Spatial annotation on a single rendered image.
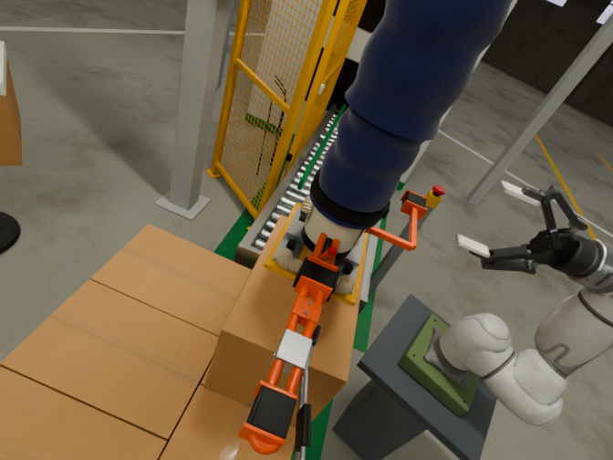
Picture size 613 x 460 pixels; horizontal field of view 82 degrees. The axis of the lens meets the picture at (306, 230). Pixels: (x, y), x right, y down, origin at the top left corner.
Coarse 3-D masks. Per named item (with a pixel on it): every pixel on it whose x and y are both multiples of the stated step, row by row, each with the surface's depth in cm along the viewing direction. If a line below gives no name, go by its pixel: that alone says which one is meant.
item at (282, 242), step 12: (300, 204) 128; (288, 216) 121; (300, 216) 119; (276, 240) 111; (288, 240) 108; (276, 252) 106; (300, 252) 110; (264, 264) 103; (276, 264) 104; (288, 276) 103
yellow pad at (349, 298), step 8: (360, 240) 124; (336, 264) 112; (344, 264) 112; (360, 264) 115; (336, 272) 108; (344, 272) 109; (352, 272) 111; (360, 272) 113; (336, 296) 103; (344, 296) 103; (352, 296) 104; (352, 304) 103
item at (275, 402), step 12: (264, 384) 64; (264, 396) 62; (276, 396) 63; (288, 396) 64; (252, 408) 64; (264, 408) 61; (276, 408) 61; (288, 408) 62; (252, 420) 59; (264, 420) 59; (276, 420) 60; (288, 420) 60; (240, 432) 59; (252, 432) 58; (264, 432) 58; (276, 432) 59; (276, 444) 59
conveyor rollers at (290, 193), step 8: (328, 128) 322; (336, 128) 328; (320, 136) 308; (336, 136) 315; (328, 144) 301; (312, 152) 280; (320, 160) 280; (304, 168) 259; (296, 176) 253; (312, 176) 260; (296, 184) 246; (304, 184) 245; (288, 192) 231; (296, 192) 239; (304, 192) 238; (288, 200) 225; (296, 200) 232; (280, 208) 217; (288, 208) 218; (272, 216) 210; (272, 224) 203; (264, 232) 196; (256, 240) 190
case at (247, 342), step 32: (256, 288) 117; (288, 288) 122; (256, 320) 109; (320, 320) 116; (352, 320) 120; (224, 352) 110; (256, 352) 106; (320, 352) 108; (224, 384) 123; (256, 384) 117; (320, 384) 108
